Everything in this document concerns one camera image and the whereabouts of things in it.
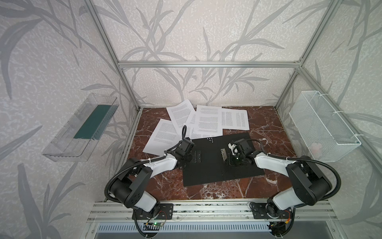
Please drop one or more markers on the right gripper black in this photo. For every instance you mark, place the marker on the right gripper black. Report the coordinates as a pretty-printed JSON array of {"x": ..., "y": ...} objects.
[{"x": 232, "y": 157}]

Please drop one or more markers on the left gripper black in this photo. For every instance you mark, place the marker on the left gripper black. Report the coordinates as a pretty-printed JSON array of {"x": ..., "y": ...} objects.
[{"x": 190, "y": 156}]

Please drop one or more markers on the printed paper sheet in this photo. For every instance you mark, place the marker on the printed paper sheet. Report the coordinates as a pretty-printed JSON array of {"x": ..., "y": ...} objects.
[{"x": 163, "y": 137}]

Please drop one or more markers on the folder white cover black inside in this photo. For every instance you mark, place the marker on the folder white cover black inside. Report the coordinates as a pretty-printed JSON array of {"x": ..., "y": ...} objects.
[{"x": 207, "y": 165}]

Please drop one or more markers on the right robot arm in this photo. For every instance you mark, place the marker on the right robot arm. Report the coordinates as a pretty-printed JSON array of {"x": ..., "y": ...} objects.
[{"x": 311, "y": 180}]

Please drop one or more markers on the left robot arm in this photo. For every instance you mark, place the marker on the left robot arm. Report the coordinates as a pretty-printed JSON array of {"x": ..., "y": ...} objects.
[{"x": 128, "y": 186}]

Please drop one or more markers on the metal folder clip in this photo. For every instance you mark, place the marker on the metal folder clip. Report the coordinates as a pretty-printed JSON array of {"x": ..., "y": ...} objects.
[{"x": 224, "y": 154}]

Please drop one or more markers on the printed sheet front centre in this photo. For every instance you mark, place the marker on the printed sheet front centre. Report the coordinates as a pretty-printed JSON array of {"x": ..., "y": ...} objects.
[{"x": 192, "y": 134}]

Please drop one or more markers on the printed sheet under pile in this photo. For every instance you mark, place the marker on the printed sheet under pile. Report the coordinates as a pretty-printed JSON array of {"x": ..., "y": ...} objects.
[{"x": 191, "y": 120}]

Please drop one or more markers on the printed sheet right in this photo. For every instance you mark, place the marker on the printed sheet right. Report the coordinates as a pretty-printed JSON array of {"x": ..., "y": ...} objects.
[{"x": 235, "y": 119}]

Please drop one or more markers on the printed sheet top centre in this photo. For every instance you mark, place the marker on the printed sheet top centre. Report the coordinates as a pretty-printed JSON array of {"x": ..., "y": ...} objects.
[{"x": 209, "y": 120}]

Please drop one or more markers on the printed sheet back left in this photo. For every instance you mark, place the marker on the printed sheet back left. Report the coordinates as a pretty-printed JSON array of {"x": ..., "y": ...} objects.
[{"x": 179, "y": 114}]

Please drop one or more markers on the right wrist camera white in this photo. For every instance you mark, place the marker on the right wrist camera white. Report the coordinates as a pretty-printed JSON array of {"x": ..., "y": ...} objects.
[{"x": 233, "y": 148}]

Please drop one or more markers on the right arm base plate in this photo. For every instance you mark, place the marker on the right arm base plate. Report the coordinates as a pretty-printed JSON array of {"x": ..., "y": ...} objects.
[{"x": 269, "y": 211}]

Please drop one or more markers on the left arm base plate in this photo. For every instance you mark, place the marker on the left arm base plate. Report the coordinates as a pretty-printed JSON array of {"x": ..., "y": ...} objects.
[{"x": 161, "y": 211}]

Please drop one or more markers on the white wire mesh basket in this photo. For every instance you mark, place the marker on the white wire mesh basket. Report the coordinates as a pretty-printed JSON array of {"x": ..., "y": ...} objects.
[{"x": 324, "y": 132}]

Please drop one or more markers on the aluminium front rail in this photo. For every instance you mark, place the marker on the aluminium front rail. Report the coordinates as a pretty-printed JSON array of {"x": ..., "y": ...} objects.
[{"x": 237, "y": 210}]

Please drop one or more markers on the aluminium frame horizontal bar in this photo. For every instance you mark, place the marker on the aluminium frame horizontal bar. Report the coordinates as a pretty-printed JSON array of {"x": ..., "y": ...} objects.
[{"x": 207, "y": 64}]

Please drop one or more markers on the clear plastic wall tray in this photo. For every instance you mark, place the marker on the clear plastic wall tray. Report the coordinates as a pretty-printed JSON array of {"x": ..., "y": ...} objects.
[{"x": 78, "y": 138}]

